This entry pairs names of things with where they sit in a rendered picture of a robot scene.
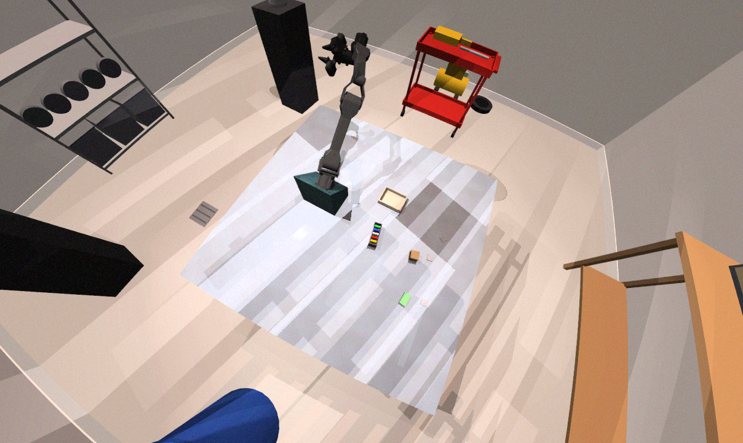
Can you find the light green rectangular block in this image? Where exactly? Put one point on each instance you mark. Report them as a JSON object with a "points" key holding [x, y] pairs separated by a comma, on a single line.
{"points": [[404, 300]]}

